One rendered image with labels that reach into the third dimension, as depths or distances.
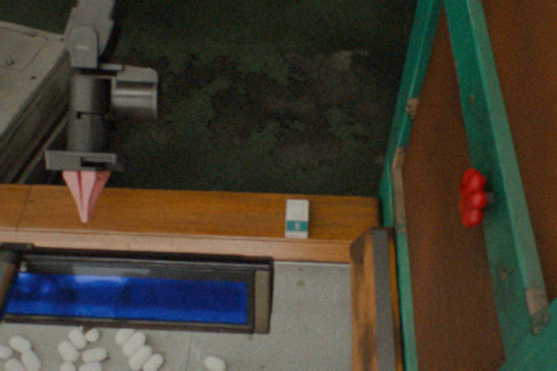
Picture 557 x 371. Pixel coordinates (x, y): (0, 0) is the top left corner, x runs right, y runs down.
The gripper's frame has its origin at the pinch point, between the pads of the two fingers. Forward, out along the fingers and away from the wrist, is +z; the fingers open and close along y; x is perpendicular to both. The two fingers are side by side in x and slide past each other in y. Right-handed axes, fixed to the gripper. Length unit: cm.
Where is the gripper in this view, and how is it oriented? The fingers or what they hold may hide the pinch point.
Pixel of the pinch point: (85, 215)
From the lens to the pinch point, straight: 93.9
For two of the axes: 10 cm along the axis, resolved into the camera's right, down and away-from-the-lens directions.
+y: 10.0, 0.5, -0.3
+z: -0.5, 10.0, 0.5
